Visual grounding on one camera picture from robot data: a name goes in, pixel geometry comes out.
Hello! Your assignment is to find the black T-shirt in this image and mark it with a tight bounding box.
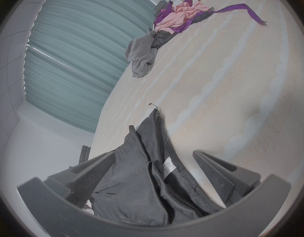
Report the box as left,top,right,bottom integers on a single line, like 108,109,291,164
89,103,228,226

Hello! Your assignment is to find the black chest of drawers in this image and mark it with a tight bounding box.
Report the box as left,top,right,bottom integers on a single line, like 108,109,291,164
78,145,91,165

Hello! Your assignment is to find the pile of clothes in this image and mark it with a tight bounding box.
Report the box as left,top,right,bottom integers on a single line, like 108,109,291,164
150,0,267,49

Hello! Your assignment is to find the grey bedside table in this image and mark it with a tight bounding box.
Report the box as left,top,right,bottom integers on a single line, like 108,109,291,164
154,1,167,15

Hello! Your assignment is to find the bed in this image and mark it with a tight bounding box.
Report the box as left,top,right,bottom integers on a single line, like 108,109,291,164
89,0,304,207

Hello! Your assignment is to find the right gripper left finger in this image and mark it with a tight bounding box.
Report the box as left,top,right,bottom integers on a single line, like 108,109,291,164
44,151,116,208

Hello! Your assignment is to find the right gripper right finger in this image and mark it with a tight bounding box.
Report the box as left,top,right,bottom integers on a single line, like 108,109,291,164
193,150,261,205

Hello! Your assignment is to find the blue-green curtain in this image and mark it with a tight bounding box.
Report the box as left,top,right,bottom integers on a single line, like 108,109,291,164
27,0,162,77
23,46,114,134

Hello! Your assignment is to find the grey garment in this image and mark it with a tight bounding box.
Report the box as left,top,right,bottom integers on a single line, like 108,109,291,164
125,29,158,78

